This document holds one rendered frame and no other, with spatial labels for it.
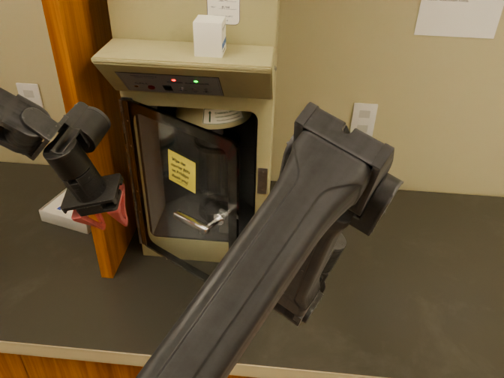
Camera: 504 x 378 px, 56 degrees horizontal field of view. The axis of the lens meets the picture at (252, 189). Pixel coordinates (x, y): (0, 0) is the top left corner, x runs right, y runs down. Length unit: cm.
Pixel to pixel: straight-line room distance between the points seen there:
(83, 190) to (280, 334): 53
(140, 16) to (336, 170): 69
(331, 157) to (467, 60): 115
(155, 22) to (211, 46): 15
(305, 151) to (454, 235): 113
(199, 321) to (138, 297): 86
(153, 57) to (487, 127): 105
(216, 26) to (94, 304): 69
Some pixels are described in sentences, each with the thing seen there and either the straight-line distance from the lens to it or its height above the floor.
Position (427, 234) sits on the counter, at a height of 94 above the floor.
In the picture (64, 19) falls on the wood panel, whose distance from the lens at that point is 95.
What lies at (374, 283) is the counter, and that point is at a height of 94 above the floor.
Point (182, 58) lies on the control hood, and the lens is 88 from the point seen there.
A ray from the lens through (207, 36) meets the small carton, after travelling 87.
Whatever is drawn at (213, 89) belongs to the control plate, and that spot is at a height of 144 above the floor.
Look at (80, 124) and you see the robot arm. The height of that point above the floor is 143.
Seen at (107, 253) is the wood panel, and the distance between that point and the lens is 119.
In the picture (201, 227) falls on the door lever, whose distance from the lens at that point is 94.
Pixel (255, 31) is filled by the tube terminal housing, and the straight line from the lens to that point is 94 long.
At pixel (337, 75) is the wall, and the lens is 143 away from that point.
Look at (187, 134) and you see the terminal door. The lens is 92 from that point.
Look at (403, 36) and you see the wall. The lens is 142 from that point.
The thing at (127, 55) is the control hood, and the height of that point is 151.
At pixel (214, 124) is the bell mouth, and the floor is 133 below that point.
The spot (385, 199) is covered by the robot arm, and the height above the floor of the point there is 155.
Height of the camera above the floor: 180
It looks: 35 degrees down
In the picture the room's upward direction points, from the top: 2 degrees clockwise
